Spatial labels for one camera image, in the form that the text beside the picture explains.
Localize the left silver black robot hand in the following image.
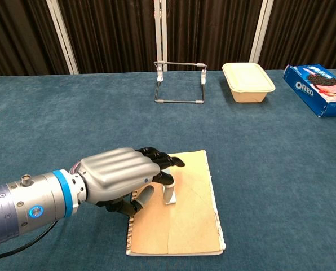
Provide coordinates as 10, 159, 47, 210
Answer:
79, 146, 185, 218

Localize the light blue paper strip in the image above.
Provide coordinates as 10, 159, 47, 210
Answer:
164, 169, 177, 206

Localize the tan spiral notebook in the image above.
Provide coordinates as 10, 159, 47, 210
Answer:
125, 149, 227, 257

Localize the blue felt table mat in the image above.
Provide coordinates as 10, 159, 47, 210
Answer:
0, 69, 336, 271

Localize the dark brown pleated curtain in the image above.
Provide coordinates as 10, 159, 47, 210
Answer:
57, 0, 157, 75
166, 0, 263, 71
0, 0, 70, 80
258, 0, 336, 70

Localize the white lidded food container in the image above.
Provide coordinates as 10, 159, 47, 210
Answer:
222, 62, 276, 103

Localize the blue Oreo cookie box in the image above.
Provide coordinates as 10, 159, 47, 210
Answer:
282, 64, 336, 118

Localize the metal wire book stand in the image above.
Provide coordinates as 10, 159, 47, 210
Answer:
153, 60, 208, 104

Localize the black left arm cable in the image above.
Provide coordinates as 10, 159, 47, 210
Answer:
0, 220, 59, 260

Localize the white partition frame post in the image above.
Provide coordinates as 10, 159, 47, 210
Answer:
249, 0, 275, 65
153, 0, 168, 73
46, 0, 79, 75

